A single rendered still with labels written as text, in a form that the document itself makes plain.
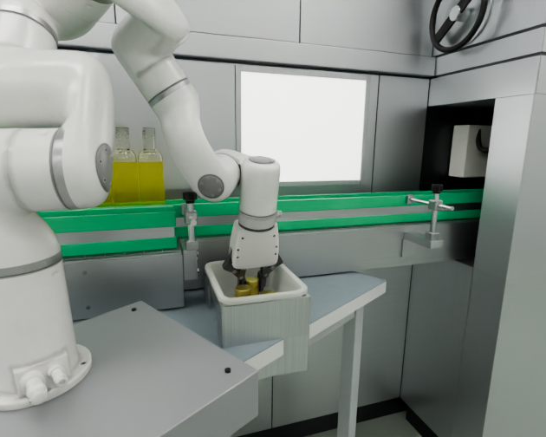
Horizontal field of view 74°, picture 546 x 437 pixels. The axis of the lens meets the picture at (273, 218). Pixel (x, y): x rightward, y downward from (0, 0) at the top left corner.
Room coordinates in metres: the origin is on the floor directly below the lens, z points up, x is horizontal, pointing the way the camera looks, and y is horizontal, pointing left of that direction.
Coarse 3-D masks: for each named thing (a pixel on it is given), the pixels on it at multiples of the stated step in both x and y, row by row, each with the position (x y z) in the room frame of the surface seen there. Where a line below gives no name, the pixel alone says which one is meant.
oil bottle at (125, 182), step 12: (120, 156) 0.83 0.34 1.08; (132, 156) 0.84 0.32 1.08; (120, 168) 0.83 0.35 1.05; (132, 168) 0.84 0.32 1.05; (120, 180) 0.83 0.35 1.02; (132, 180) 0.84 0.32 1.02; (120, 192) 0.83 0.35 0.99; (132, 192) 0.84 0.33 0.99; (120, 204) 0.83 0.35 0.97; (132, 204) 0.83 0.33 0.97
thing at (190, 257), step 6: (180, 240) 0.82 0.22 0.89; (180, 246) 0.80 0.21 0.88; (186, 252) 0.75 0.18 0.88; (192, 252) 0.75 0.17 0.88; (186, 258) 0.75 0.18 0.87; (192, 258) 0.75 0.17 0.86; (186, 264) 0.75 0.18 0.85; (192, 264) 0.75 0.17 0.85; (186, 270) 0.75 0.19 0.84; (192, 270) 0.75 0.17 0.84; (186, 276) 0.75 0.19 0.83; (192, 276) 0.75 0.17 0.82
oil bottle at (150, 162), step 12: (144, 156) 0.84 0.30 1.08; (156, 156) 0.85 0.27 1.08; (144, 168) 0.84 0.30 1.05; (156, 168) 0.85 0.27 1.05; (144, 180) 0.84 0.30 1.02; (156, 180) 0.85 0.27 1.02; (144, 192) 0.84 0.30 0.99; (156, 192) 0.85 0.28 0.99; (144, 204) 0.84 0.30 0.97; (156, 204) 0.85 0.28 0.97
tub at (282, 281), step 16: (208, 272) 0.73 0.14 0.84; (224, 272) 0.80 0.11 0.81; (256, 272) 0.82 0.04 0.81; (272, 272) 0.82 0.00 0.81; (288, 272) 0.74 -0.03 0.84; (224, 288) 0.80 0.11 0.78; (272, 288) 0.81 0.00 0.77; (288, 288) 0.72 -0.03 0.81; (304, 288) 0.65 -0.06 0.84; (224, 304) 0.61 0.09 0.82
